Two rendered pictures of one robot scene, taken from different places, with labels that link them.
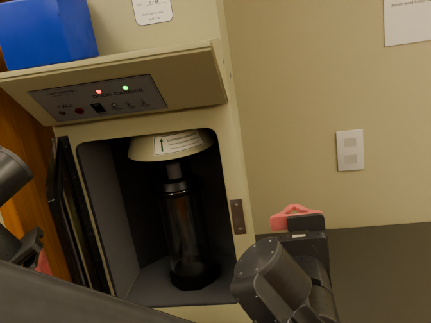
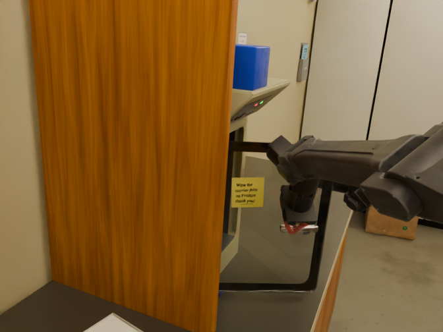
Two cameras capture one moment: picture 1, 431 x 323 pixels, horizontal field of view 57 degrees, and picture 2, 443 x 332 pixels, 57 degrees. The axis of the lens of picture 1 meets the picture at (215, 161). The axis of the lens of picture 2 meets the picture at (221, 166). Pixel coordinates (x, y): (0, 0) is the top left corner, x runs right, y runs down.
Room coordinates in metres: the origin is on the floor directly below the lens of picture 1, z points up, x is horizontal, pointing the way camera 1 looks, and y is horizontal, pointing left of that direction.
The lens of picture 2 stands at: (0.45, 1.13, 1.63)
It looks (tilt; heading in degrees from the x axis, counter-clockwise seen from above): 19 degrees down; 283
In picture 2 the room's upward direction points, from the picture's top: 4 degrees clockwise
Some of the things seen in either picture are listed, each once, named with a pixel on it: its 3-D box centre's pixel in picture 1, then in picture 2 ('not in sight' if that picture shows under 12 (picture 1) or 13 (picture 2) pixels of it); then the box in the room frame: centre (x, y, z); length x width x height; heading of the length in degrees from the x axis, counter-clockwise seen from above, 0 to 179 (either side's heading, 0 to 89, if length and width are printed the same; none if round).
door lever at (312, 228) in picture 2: not in sight; (298, 224); (0.46, 0.23, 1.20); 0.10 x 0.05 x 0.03; 17
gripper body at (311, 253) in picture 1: (305, 284); not in sight; (0.41, -0.08, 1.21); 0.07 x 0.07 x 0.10; 81
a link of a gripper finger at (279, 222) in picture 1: (297, 229); not in sight; (0.48, -0.09, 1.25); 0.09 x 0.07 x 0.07; 171
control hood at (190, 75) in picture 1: (118, 88); (250, 103); (0.61, 0.13, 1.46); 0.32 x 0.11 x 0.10; 80
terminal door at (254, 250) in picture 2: (88, 277); (265, 221); (0.54, 0.22, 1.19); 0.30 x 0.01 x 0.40; 17
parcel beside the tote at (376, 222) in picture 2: not in sight; (390, 214); (-0.31, -2.49, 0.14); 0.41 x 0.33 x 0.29; 177
